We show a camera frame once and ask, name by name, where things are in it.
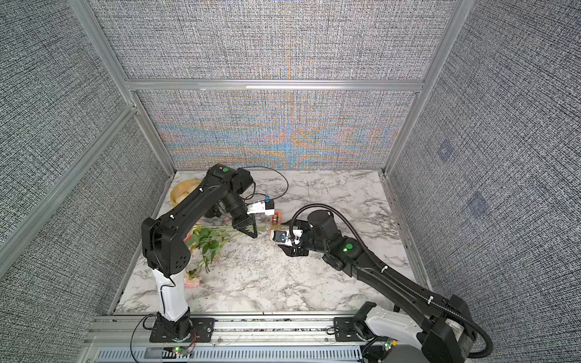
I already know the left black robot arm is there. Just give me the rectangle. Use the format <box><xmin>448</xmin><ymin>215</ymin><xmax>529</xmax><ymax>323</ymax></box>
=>
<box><xmin>141</xmin><ymin>164</ymin><xmax>258</xmax><ymax>342</ymax></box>

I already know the yellow bowl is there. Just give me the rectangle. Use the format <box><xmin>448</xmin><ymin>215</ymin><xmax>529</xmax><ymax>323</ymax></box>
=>
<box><xmin>170</xmin><ymin>179</ymin><xmax>201</xmax><ymax>206</ymax></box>

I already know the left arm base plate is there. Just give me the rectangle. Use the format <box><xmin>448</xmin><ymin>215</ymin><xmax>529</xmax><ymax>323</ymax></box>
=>
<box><xmin>149</xmin><ymin>317</ymin><xmax>216</xmax><ymax>343</ymax></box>

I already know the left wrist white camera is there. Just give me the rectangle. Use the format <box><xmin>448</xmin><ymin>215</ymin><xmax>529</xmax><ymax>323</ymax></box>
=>
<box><xmin>248</xmin><ymin>199</ymin><xmax>275</xmax><ymax>216</ymax></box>

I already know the wrist white camera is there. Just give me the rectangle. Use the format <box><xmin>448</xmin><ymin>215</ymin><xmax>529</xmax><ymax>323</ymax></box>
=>
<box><xmin>270</xmin><ymin>229</ymin><xmax>303</xmax><ymax>247</ymax></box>
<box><xmin>248</xmin><ymin>199</ymin><xmax>275</xmax><ymax>216</ymax></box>

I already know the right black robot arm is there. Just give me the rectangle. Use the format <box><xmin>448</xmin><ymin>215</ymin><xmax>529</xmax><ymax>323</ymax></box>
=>
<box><xmin>271</xmin><ymin>204</ymin><xmax>493</xmax><ymax>362</ymax></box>

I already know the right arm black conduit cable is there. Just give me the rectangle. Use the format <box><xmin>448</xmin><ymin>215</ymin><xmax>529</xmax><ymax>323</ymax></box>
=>
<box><xmin>289</xmin><ymin>203</ymin><xmax>494</xmax><ymax>359</ymax></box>

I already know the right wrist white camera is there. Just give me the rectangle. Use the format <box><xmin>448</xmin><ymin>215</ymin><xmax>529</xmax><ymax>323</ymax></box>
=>
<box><xmin>270</xmin><ymin>229</ymin><xmax>303</xmax><ymax>247</ymax></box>

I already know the orange tape dispenser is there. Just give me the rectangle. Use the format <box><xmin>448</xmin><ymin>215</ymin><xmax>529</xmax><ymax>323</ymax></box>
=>
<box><xmin>271</xmin><ymin>210</ymin><xmax>282</xmax><ymax>227</ymax></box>

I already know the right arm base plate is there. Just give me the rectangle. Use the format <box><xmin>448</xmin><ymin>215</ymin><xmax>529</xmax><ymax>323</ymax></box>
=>
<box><xmin>326</xmin><ymin>317</ymin><xmax>392</xmax><ymax>343</ymax></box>

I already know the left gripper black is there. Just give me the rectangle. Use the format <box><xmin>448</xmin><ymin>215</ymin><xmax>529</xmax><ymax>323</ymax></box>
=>
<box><xmin>222</xmin><ymin>194</ymin><xmax>260</xmax><ymax>237</ymax></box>

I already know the pink flower bouquet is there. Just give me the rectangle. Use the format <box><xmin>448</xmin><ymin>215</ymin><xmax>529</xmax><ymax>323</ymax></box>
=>
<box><xmin>183</xmin><ymin>223</ymin><xmax>281</xmax><ymax>290</ymax></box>

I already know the aluminium front rail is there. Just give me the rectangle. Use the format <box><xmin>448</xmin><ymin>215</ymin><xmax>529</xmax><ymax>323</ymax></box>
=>
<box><xmin>83</xmin><ymin>312</ymin><xmax>464</xmax><ymax>348</ymax></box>

